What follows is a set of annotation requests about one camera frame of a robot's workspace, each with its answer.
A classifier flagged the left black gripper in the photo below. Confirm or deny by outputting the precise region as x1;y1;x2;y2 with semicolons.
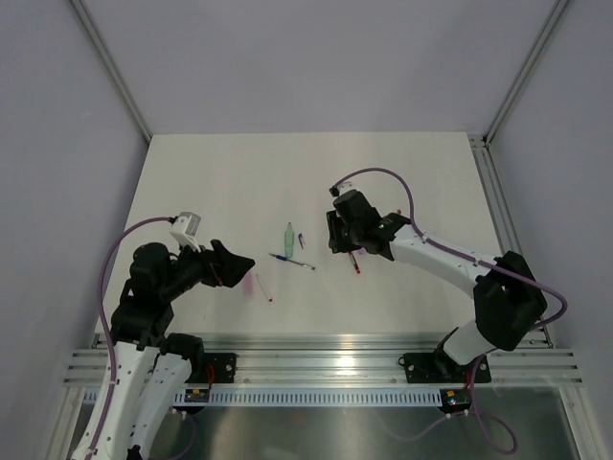
160;234;254;301

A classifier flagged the red gel pen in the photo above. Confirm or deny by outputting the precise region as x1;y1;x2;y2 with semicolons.
349;252;361;274

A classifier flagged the clear red-tipped pen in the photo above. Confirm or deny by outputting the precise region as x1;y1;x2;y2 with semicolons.
255;273;274;303

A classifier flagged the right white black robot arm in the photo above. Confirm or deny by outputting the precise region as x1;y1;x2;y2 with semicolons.
327;184;547;380

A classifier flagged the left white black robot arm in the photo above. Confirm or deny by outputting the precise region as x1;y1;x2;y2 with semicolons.
72;240;255;459

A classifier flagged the blue ballpoint pen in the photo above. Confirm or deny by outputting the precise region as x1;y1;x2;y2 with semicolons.
268;253;316;271

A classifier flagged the pink highlighter marker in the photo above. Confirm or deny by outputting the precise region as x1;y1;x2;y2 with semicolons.
243;272;254;302

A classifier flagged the green highlighter marker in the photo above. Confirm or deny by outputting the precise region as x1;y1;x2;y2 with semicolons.
284;222;295;259

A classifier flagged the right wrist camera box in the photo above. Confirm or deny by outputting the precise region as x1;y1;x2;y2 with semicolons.
329;181;354;198

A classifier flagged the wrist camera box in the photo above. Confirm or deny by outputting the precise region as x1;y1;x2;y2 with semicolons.
329;181;354;198
170;212;201;252

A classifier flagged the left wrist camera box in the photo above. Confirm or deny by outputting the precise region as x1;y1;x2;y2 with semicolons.
170;212;201;252

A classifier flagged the aluminium front rail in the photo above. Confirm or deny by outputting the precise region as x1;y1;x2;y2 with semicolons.
61;333;584;388

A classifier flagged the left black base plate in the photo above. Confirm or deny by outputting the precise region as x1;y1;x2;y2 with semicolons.
187;353;238;384

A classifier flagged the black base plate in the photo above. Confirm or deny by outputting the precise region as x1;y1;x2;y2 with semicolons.
187;353;238;384
397;352;492;384

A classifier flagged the white slotted cable duct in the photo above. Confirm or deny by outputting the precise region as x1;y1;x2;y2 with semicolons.
170;387;470;408

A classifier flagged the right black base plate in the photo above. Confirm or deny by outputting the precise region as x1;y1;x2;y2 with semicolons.
397;352;492;384

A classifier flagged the right aluminium side rail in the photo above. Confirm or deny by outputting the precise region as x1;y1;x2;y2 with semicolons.
467;134;556;349

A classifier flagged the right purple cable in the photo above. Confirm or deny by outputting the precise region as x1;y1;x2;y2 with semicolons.
329;167;569;453

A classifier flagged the left aluminium frame post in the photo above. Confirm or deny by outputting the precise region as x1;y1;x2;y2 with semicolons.
67;0;153;145

